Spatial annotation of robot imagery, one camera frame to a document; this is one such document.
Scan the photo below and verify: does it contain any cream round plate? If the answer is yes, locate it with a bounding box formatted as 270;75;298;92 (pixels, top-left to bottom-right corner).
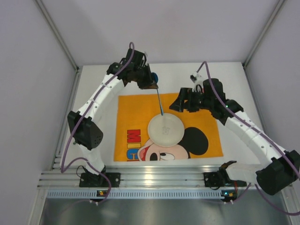
147;113;185;147

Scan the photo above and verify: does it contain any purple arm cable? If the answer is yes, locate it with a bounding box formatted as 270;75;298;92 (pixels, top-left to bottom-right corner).
60;42;135;204
196;61;300;216

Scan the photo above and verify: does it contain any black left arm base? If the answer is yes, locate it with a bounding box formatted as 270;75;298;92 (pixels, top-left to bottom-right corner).
79;166;121;188

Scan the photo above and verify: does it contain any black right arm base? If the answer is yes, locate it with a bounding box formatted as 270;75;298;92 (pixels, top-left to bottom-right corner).
203;161;246;190

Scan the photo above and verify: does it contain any blue spoon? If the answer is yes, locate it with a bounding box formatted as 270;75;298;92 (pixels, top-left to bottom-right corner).
151;72;164;116

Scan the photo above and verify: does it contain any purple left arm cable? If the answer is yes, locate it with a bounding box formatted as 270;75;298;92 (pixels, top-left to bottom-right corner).
60;42;135;204

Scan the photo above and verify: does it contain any orange Mickey Mouse placemat cloth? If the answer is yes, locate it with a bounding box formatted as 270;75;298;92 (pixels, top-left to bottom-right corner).
114;93;223;162

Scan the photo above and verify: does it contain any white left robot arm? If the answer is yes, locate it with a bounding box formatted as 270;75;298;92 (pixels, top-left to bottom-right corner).
66;43;158;175

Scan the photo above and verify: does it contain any perforated grey cable duct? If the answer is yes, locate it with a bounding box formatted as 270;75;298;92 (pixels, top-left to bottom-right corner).
47;189;235;199

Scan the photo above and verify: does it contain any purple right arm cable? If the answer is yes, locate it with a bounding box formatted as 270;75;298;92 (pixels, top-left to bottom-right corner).
196;61;300;216

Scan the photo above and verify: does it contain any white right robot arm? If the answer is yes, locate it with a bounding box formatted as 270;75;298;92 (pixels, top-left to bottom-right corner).
169;78;300;195

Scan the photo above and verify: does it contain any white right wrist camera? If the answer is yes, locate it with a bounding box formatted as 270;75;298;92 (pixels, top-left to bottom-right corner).
190;72;204;92

